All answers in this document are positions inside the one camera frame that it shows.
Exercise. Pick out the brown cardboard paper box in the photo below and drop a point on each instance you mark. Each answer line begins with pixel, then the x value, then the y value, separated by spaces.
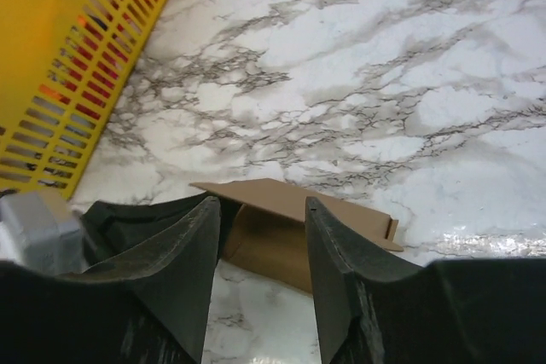
pixel 266 230

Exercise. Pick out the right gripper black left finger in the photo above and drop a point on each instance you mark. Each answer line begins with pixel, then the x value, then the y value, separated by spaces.
pixel 149 304

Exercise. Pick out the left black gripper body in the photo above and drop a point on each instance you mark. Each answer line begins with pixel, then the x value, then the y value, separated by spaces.
pixel 110 229

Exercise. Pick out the yellow plastic basket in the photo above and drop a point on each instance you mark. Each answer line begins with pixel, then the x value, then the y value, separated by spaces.
pixel 64 64

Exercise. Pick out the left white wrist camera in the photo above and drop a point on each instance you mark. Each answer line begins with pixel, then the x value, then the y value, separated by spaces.
pixel 39 231

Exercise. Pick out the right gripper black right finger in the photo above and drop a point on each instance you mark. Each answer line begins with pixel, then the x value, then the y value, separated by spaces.
pixel 345 270

